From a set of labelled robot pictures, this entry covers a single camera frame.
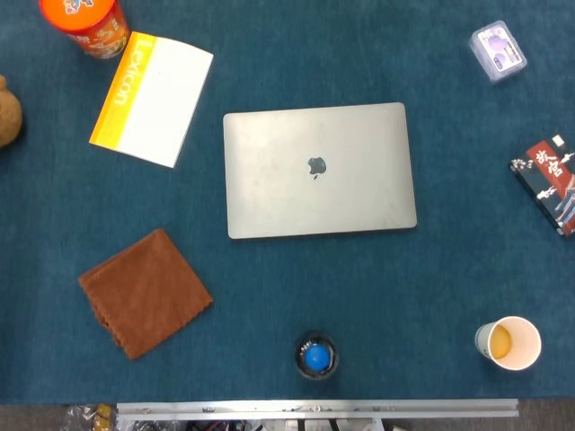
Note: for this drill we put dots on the teal table cover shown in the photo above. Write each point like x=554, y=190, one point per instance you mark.
x=314, y=287

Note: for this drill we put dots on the dark printed card box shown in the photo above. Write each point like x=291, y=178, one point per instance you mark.
x=550, y=184

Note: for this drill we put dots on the yellow black plastic bag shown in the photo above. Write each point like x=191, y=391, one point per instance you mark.
x=94, y=417

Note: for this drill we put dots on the yellow white Lexicon booklet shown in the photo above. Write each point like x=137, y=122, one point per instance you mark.
x=161, y=99

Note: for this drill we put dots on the silver grey laptop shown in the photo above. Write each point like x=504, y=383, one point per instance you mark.
x=269, y=179

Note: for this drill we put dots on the brown plush toy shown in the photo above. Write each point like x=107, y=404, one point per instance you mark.
x=8, y=116

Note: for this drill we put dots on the clear plastic card case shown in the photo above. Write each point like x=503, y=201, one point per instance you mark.
x=496, y=51

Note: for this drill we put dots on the white paper cup orange drink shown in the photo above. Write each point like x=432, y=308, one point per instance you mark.
x=516, y=345

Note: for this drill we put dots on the aluminium frame rail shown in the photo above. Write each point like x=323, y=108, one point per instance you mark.
x=314, y=407

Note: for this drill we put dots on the brown folded cloth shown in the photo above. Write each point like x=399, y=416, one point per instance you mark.
x=144, y=292

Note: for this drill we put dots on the red instant noodle cup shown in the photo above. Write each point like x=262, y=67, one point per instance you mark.
x=90, y=27

